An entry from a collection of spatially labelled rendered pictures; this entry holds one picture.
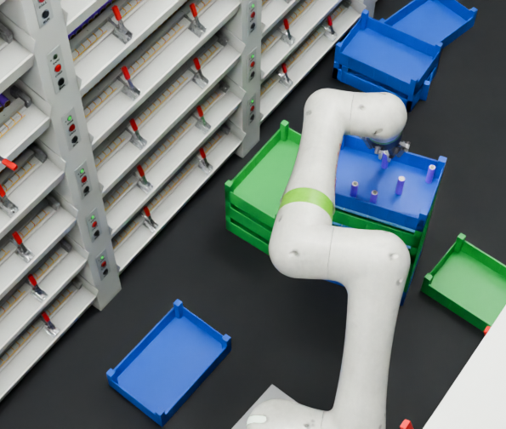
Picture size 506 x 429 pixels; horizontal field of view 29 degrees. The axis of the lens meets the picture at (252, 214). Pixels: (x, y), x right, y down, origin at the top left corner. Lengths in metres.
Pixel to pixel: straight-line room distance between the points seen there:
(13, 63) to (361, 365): 0.93
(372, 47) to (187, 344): 1.24
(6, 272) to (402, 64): 1.59
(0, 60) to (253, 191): 1.12
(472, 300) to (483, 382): 2.06
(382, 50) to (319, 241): 1.58
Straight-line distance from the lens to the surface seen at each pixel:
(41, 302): 2.66
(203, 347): 2.87
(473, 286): 3.04
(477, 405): 0.95
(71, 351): 2.91
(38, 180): 2.37
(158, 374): 2.84
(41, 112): 2.23
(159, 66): 2.55
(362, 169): 2.72
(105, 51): 2.33
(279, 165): 3.01
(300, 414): 2.11
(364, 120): 2.27
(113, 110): 2.47
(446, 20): 3.71
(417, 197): 2.69
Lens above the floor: 2.57
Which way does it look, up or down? 56 degrees down
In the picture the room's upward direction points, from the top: straight up
